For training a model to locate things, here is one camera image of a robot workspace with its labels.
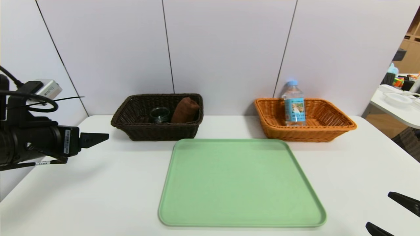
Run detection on brown wooden panel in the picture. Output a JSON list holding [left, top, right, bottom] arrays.
[[363, 105, 407, 139]]

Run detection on orange wicker basket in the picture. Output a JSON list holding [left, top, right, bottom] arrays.
[[254, 98, 357, 143]]

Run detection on light green plastic tray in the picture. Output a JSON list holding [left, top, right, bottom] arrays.
[[158, 139, 327, 228]]

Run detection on brown towel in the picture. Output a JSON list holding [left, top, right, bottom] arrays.
[[170, 97, 200, 124]]

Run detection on small glass cup black base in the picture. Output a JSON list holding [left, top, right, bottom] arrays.
[[150, 107, 170, 123]]

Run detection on clear water bottle blue label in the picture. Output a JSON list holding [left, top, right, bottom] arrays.
[[282, 79, 306, 127]]

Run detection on dark woven chair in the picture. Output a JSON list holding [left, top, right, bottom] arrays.
[[392, 127, 420, 163]]

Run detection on black sleeved left arm cable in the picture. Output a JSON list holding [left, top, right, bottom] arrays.
[[0, 90, 59, 113]]

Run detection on white side table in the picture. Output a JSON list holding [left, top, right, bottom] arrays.
[[369, 85, 420, 129]]

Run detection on wooden shelf cabinet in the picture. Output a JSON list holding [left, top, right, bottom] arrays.
[[392, 13, 420, 74]]

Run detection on thin black zip tie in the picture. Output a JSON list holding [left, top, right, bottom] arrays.
[[49, 96, 85, 103]]

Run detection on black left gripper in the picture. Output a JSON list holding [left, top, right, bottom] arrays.
[[23, 125, 109, 158]]

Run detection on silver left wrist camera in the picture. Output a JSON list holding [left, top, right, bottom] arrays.
[[33, 79, 63, 101]]

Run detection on white shallow bowl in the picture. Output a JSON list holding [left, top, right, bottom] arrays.
[[382, 92, 412, 107]]

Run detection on dark brown wicker basket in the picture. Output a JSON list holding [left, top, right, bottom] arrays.
[[111, 93, 204, 142]]

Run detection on black left camera cable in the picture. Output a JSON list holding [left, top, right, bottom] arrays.
[[0, 66, 24, 88]]

